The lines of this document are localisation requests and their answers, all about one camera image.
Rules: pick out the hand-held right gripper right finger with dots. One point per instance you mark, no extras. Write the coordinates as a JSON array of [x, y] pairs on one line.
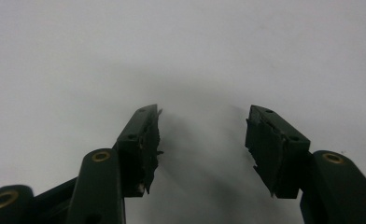
[[277, 152]]

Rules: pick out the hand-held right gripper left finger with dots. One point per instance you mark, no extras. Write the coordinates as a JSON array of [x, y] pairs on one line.
[[137, 146]]

